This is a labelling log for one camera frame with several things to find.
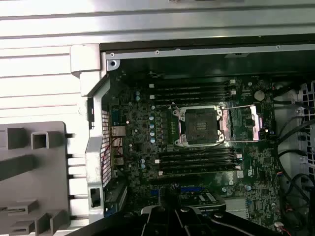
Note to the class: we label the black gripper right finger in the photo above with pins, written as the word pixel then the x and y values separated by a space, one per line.
pixel 192 221

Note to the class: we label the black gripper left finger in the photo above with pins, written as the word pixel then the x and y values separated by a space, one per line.
pixel 157 221

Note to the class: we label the CPU socket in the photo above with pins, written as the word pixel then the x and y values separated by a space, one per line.
pixel 199 127

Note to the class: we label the blue expansion slot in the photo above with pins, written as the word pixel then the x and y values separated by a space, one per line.
pixel 194 189

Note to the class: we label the black expansion slot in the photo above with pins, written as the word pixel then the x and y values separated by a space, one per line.
pixel 192 179

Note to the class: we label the silver heatsink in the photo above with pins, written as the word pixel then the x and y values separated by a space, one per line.
pixel 235 206

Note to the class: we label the RAM slot black clips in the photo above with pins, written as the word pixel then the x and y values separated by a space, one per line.
pixel 197 152
pixel 197 163
pixel 192 89
pixel 192 99

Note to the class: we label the green motherboard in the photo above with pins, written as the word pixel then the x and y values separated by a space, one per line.
pixel 258 172

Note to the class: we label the black open PC case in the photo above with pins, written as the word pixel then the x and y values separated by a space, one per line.
pixel 96 152

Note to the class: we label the grey parts rack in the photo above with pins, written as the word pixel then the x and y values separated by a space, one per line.
pixel 56 172

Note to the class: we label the round coin battery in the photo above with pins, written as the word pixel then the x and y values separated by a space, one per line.
pixel 259 95

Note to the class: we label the silver disk bay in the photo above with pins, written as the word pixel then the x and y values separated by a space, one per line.
pixel 286 105

